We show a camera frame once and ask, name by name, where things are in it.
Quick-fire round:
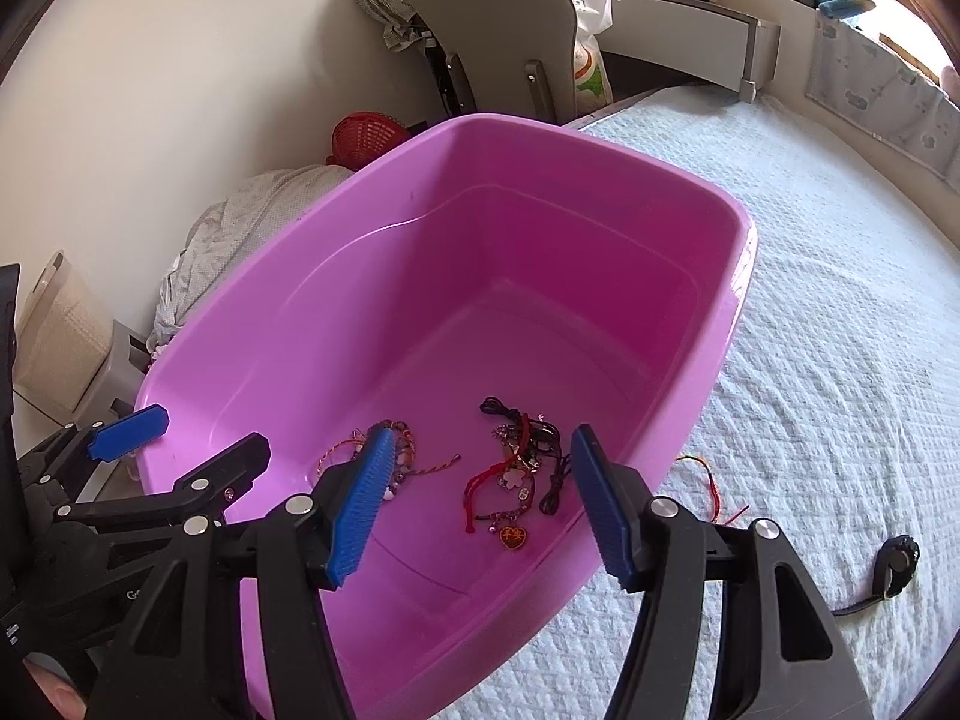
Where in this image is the red bracelet with heart pendant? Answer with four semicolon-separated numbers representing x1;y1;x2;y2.
472;506;535;553

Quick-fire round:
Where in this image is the red bracelet with flower charm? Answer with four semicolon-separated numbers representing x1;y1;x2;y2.
459;411;552;535

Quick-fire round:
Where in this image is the white quilted blanket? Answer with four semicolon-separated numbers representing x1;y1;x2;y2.
420;82;960;720

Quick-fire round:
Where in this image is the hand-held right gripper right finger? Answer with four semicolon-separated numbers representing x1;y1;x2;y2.
570;424;875;720

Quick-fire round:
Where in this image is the black wristwatch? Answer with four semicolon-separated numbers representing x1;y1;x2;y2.
836;532;920;620

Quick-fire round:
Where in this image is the braided bracelet with bead charms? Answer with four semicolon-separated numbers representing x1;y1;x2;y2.
313;420;462;502

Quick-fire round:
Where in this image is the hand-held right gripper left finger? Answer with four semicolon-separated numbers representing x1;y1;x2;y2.
94;426;398;720

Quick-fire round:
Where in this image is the grey cloth pile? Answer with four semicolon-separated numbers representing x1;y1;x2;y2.
148;165;355;362

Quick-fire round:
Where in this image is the grey stool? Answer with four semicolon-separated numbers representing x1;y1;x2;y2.
75;319;155;422

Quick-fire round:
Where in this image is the white plastic bag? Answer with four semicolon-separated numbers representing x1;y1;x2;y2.
573;0;620;115

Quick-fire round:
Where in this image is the brown white beaded bracelet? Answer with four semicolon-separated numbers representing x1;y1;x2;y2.
375;420;418;502

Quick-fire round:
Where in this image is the purple plastic tub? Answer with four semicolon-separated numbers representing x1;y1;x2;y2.
133;114;758;720

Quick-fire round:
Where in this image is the person's left hand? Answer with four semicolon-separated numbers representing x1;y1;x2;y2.
21;651;95;720

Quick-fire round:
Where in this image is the grey chair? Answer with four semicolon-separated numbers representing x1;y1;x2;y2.
397;0;580;125

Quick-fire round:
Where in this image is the red plastic basket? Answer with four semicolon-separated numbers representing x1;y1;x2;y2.
328;111;415;170

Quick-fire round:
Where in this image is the silver and black keychain charm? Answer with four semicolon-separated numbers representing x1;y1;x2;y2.
478;396;575;517

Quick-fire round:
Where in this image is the red string bracelet with tassels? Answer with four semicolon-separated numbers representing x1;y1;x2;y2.
673;452;751;527

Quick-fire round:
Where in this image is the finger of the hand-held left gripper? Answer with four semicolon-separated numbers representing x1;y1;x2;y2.
56;431;272;541
15;403;172;526

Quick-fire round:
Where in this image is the grey desk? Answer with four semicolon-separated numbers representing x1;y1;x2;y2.
570;0;782;103

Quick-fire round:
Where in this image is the patterned bed bumper cloth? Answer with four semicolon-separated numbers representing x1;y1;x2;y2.
805;13;960;190

